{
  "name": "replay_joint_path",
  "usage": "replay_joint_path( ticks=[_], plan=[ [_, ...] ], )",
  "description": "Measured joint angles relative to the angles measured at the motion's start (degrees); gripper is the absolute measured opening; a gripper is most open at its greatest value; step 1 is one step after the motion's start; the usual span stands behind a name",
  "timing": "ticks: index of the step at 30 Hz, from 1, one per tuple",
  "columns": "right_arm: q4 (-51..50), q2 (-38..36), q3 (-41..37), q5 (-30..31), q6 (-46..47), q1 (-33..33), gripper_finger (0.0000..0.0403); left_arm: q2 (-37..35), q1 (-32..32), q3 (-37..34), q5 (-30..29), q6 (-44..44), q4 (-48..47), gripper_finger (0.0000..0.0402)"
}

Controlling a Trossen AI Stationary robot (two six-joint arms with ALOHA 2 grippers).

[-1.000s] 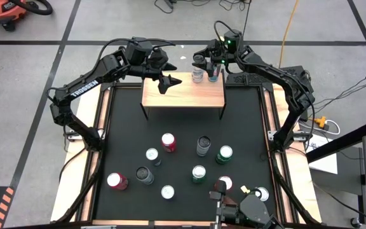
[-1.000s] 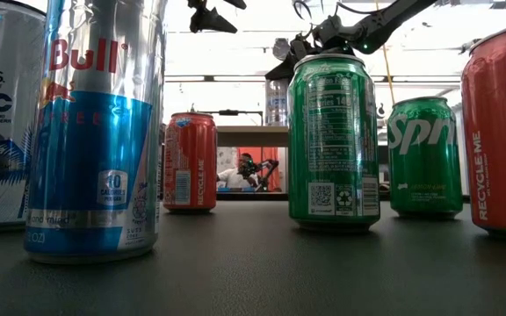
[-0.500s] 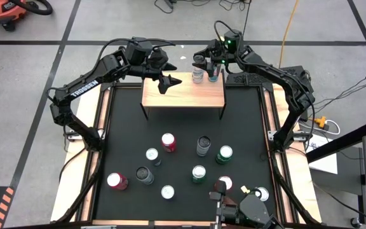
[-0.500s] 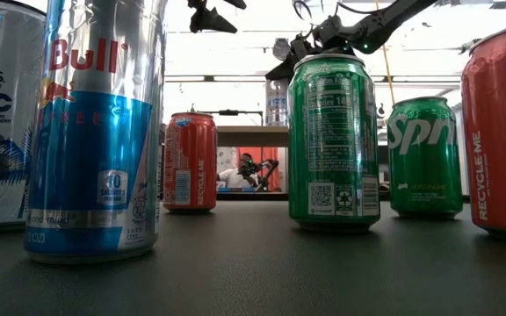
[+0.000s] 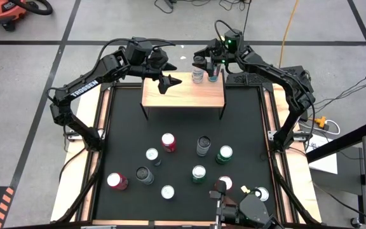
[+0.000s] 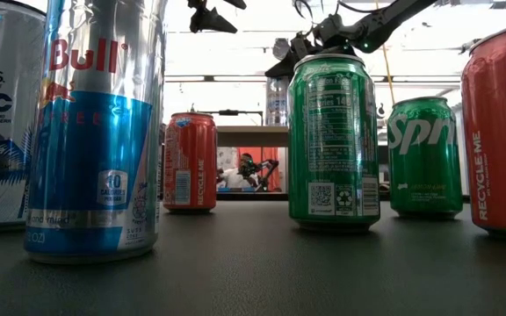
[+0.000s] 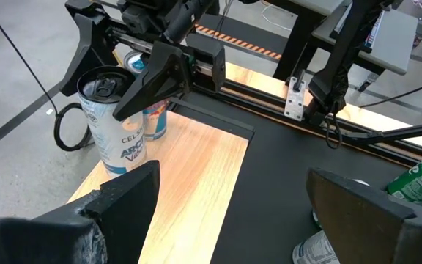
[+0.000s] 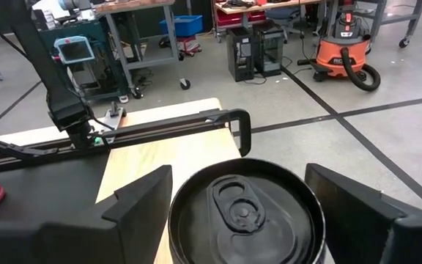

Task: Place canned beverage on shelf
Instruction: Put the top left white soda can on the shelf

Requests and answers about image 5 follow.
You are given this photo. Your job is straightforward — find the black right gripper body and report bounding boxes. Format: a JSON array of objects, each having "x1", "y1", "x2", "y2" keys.
[{"x1": 211, "y1": 38, "x2": 234, "y2": 64}]

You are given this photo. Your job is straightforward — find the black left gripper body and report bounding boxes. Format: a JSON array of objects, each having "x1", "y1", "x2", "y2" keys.
[{"x1": 128, "y1": 49, "x2": 170, "y2": 80}]

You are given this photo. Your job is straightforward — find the blue silver Red Bull can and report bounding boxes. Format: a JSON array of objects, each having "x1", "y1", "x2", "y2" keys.
[
  {"x1": 160, "y1": 184, "x2": 176, "y2": 200},
  {"x1": 207, "y1": 65, "x2": 222, "y2": 83},
  {"x1": 145, "y1": 147, "x2": 163, "y2": 167}
]

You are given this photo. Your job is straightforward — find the red Fanta can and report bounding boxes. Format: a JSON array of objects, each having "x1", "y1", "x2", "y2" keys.
[
  {"x1": 106, "y1": 172, "x2": 129, "y2": 191},
  {"x1": 161, "y1": 132, "x2": 177, "y2": 153},
  {"x1": 214, "y1": 175, "x2": 234, "y2": 193}
]

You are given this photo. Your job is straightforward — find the small wooden shelf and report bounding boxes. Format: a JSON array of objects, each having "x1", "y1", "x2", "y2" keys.
[{"x1": 140, "y1": 70, "x2": 227, "y2": 121}]

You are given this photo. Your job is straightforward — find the black perforated case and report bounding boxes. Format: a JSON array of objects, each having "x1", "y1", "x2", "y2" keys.
[{"x1": 226, "y1": 65, "x2": 313, "y2": 87}]

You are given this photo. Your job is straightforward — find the green Sprite can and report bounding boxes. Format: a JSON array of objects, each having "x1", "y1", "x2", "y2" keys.
[
  {"x1": 253, "y1": 186, "x2": 270, "y2": 202},
  {"x1": 215, "y1": 145, "x2": 234, "y2": 165},
  {"x1": 191, "y1": 165, "x2": 207, "y2": 184}
]

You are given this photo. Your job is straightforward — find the orange power plug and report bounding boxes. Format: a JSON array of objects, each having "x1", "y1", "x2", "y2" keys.
[{"x1": 308, "y1": 116, "x2": 330, "y2": 131}]

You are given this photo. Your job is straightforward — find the white paper sheet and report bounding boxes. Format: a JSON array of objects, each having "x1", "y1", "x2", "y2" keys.
[{"x1": 305, "y1": 133, "x2": 339, "y2": 175}]

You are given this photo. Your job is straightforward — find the black beam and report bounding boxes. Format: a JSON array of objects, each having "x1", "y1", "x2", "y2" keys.
[{"x1": 306, "y1": 120, "x2": 366, "y2": 163}]

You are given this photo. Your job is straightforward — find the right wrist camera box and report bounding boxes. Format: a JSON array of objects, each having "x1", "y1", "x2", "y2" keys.
[{"x1": 223, "y1": 29, "x2": 243, "y2": 53}]

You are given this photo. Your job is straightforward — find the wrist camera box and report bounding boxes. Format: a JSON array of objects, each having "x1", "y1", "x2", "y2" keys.
[
  {"x1": 223, "y1": 29, "x2": 243, "y2": 53},
  {"x1": 126, "y1": 37, "x2": 154, "y2": 66}
]

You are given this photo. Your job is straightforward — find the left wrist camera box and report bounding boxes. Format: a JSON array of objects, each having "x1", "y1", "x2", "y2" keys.
[{"x1": 126, "y1": 37, "x2": 154, "y2": 66}]

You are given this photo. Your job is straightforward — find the black hanging cable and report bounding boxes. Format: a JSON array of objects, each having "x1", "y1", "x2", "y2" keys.
[{"x1": 241, "y1": 0, "x2": 251, "y2": 31}]

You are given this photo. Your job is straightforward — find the black floor cables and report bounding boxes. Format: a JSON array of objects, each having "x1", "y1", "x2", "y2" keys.
[{"x1": 153, "y1": 0, "x2": 252, "y2": 13}]

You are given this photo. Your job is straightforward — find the yellow hanging cable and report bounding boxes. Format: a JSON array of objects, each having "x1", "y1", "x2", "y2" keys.
[{"x1": 278, "y1": 0, "x2": 300, "y2": 69}]

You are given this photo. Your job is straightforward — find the white cable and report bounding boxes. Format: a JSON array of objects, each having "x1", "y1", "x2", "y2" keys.
[{"x1": 324, "y1": 119, "x2": 342, "y2": 136}]

